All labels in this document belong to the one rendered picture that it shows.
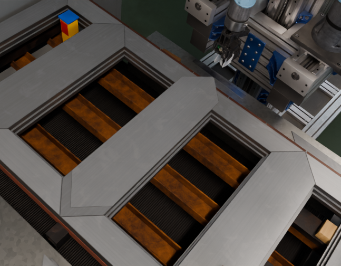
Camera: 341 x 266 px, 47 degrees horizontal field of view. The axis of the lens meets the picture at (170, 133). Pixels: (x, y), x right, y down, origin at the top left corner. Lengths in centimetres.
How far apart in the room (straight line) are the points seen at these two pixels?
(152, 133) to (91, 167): 24
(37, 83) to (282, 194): 94
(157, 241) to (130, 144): 35
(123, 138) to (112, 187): 19
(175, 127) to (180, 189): 24
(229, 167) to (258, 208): 31
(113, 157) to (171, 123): 25
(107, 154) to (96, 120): 33
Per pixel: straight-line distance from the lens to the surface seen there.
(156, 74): 156
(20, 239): 135
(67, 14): 173
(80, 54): 159
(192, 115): 143
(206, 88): 152
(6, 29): 173
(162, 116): 141
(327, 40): 158
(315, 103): 260
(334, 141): 277
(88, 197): 125
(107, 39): 165
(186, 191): 148
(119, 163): 130
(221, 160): 157
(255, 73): 184
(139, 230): 140
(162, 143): 135
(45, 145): 157
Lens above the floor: 200
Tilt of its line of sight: 56 degrees down
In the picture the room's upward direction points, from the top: 13 degrees clockwise
